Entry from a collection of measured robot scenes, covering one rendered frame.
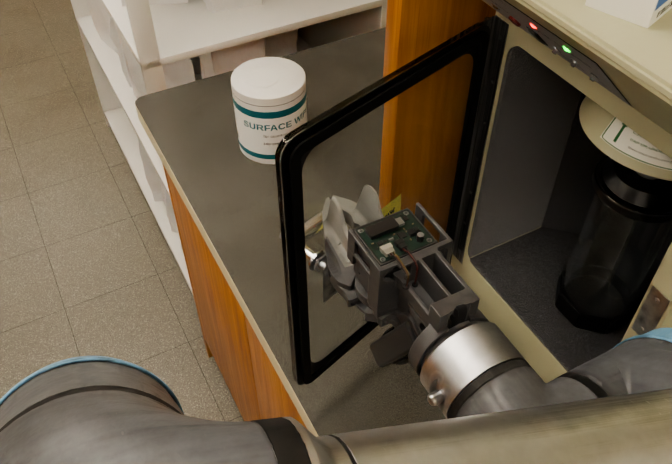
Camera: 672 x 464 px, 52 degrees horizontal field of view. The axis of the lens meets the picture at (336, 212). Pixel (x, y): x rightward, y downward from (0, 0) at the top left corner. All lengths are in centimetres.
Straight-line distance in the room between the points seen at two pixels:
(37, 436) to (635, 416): 27
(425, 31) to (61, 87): 265
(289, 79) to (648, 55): 79
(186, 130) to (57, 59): 222
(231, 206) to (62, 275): 135
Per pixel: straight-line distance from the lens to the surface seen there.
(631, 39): 54
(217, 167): 127
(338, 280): 62
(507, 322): 100
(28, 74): 349
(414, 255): 56
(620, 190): 82
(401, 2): 79
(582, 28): 54
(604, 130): 75
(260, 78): 122
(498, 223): 100
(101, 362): 43
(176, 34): 171
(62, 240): 259
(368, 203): 65
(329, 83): 147
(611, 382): 54
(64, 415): 32
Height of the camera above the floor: 177
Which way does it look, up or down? 45 degrees down
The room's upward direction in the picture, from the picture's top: straight up
